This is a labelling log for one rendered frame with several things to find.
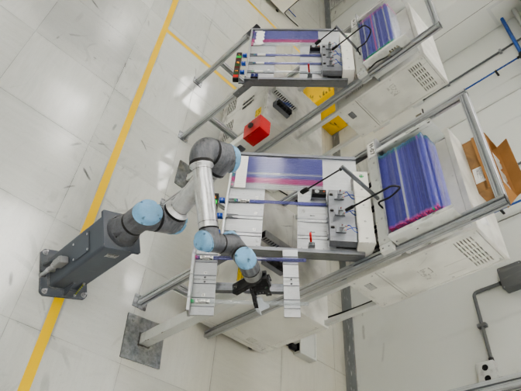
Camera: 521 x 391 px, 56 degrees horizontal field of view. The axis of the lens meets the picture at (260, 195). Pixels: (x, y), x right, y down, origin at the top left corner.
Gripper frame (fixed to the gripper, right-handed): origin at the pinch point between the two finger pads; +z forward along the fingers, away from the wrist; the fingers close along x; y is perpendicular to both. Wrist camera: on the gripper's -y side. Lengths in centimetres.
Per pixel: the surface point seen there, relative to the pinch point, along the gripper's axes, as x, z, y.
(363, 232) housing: 39, 17, 47
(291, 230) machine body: 84, 69, 4
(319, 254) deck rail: 31.7, 20.3, 25.3
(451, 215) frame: 29, -3, 85
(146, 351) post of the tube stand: 6, 56, -76
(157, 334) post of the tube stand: 8, 42, -64
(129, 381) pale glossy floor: -12, 51, -80
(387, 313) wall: 81, 193, 61
